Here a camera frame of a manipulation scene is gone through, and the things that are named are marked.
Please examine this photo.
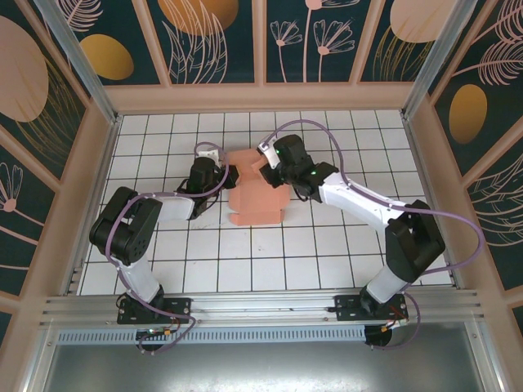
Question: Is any pink paper box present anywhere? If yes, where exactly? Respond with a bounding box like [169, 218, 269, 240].
[222, 147, 290, 227]

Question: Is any small circuit board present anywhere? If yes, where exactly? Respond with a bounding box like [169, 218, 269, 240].
[136, 327, 175, 340]

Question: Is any grey metal sheet panel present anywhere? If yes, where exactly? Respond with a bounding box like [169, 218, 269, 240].
[24, 341, 502, 392]

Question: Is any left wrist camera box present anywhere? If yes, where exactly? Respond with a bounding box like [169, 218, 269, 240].
[194, 147, 225, 165]

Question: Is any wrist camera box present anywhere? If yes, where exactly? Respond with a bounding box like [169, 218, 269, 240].
[194, 147, 225, 165]
[256, 140, 280, 169]

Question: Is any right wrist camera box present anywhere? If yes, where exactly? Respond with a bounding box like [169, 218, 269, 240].
[256, 140, 280, 169]

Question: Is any thin aluminium side rail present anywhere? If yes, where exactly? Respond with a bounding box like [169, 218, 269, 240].
[63, 116, 123, 297]
[402, 114, 467, 289]

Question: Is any wide aluminium frame rail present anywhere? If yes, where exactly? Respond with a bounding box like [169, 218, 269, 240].
[38, 288, 489, 327]

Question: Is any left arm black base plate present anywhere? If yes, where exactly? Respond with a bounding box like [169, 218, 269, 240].
[117, 296, 193, 326]

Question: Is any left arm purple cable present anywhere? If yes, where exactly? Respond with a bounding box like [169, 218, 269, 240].
[105, 142, 230, 354]

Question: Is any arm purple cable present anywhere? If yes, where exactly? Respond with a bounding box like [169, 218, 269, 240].
[105, 142, 230, 354]
[257, 118, 486, 352]

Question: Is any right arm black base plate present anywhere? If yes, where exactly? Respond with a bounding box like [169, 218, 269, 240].
[333, 294, 409, 323]

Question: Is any slotted grey cable duct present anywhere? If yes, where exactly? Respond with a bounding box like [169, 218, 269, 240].
[56, 325, 368, 344]

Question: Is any aluminium corner post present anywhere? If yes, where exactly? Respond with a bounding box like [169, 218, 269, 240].
[34, 0, 123, 126]
[400, 0, 477, 119]

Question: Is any red yellow power wire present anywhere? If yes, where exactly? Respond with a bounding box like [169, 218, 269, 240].
[378, 317, 409, 334]

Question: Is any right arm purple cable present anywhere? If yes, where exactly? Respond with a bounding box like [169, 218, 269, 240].
[257, 118, 486, 352]

